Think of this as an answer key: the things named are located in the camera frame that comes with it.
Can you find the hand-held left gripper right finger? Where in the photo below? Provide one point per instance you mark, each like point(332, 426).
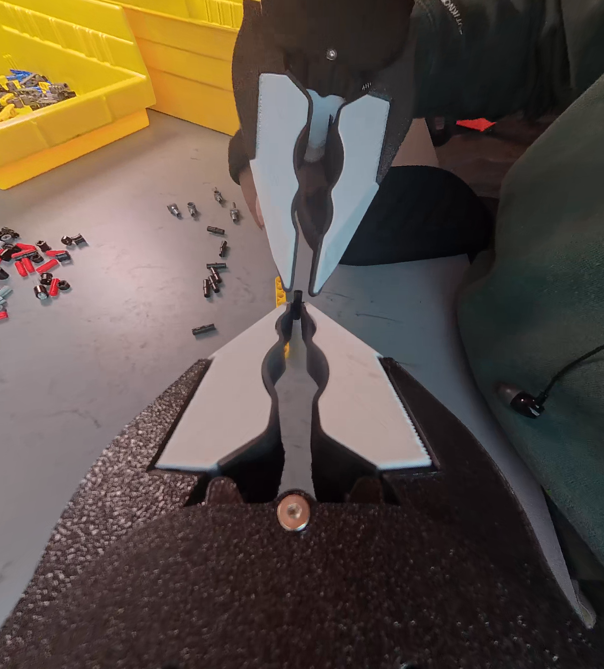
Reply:
point(370, 413)

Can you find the red plastic crate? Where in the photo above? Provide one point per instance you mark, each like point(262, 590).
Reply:
point(477, 124)

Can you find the yellow plastic bin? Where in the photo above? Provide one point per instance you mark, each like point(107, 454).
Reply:
point(187, 62)
point(72, 120)

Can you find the grey lego connector piece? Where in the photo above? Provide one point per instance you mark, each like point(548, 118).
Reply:
point(174, 210)
point(192, 208)
point(218, 195)
point(235, 212)

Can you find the pile of red black lego pieces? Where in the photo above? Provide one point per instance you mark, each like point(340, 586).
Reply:
point(14, 261)

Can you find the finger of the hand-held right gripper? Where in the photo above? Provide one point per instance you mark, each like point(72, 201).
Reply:
point(275, 157)
point(359, 157)

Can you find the black bumpy cushion pad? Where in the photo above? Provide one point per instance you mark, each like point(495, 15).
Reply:
point(427, 219)

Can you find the pile of grey blue lego pieces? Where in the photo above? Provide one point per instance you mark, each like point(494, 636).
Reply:
point(14, 96)

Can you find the black lego pins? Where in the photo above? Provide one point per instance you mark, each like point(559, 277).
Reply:
point(213, 282)

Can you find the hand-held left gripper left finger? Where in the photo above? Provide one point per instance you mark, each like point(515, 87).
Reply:
point(218, 418)

